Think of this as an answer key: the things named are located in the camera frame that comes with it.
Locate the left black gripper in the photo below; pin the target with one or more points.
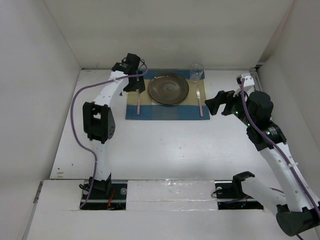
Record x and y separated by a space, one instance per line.
138 85

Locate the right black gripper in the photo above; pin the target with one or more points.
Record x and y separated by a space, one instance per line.
222 97

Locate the pink handled fork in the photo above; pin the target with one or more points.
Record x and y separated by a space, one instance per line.
138 102

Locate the pink handled knife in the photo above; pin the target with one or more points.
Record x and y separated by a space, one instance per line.
199 101

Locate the blue beige cloth placemat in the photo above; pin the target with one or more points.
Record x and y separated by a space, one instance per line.
151 110

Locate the dark olive round plate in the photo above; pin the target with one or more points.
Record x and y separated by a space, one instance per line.
168 88

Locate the clear plastic cup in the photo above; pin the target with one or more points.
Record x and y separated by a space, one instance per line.
195 71

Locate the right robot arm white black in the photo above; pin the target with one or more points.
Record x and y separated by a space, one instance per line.
296 209

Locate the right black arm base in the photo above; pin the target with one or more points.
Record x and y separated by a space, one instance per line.
230 196

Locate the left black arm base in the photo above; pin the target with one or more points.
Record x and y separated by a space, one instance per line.
113 198

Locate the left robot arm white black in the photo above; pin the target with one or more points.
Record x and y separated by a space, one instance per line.
98 119

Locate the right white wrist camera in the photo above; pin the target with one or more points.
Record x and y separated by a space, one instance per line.
247 80

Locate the aluminium rail right side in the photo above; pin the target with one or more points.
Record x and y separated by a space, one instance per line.
254 73

